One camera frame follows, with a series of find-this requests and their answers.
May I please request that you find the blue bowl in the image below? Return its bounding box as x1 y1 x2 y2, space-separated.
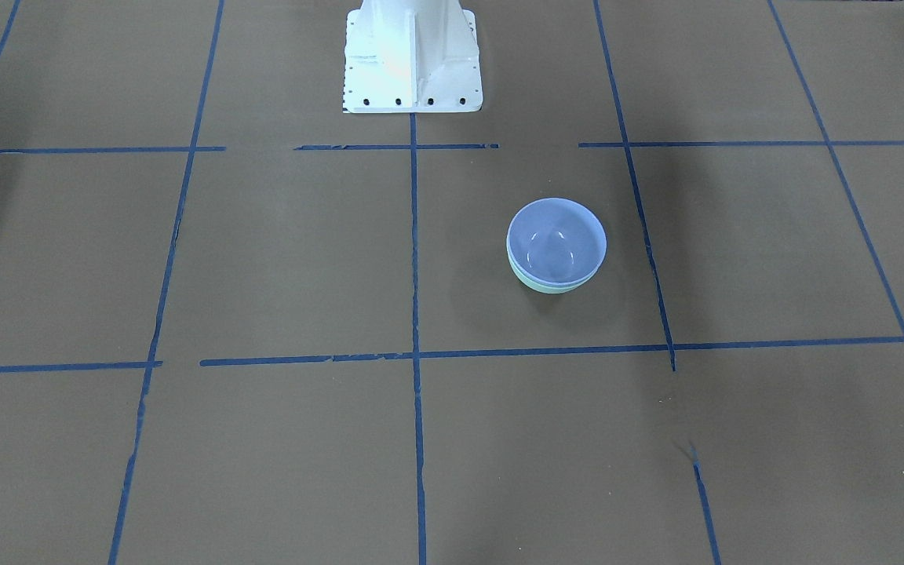
505 198 607 283

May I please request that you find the green bowl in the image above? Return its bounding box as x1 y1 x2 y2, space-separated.
509 262 596 294

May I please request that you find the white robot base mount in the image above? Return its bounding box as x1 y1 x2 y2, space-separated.
341 1 484 114

